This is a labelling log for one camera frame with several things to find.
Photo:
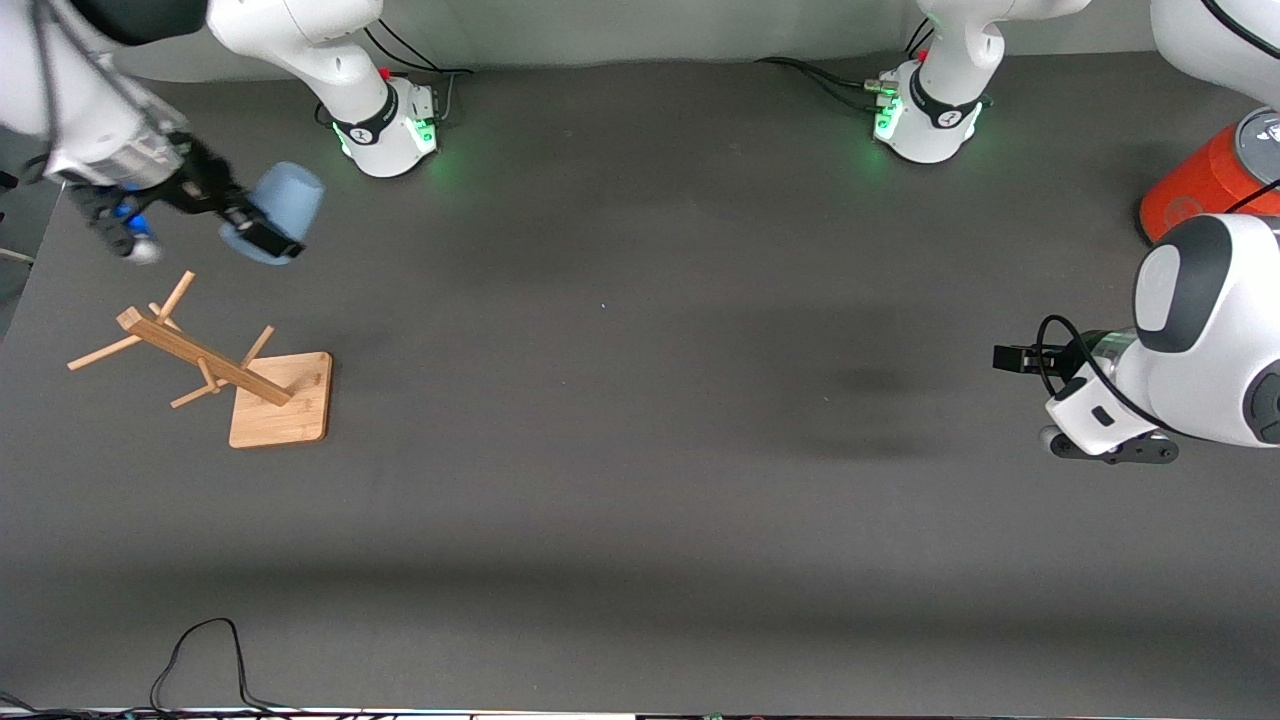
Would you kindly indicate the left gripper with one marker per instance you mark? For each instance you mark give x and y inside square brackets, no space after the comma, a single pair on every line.
[1070,357]

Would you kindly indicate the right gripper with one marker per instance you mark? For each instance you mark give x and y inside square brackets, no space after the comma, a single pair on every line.
[203,183]

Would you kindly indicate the light blue plastic cup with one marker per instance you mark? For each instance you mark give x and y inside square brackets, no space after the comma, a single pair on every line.
[285,200]

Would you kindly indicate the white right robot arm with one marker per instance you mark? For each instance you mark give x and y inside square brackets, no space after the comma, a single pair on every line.
[320,50]

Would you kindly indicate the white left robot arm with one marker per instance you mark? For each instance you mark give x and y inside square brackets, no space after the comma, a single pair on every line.
[1210,330]

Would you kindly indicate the wooden cup rack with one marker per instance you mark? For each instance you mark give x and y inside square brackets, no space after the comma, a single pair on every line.
[285,400]

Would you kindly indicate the orange can with grey lid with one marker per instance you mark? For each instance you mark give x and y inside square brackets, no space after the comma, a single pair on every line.
[1190,195]

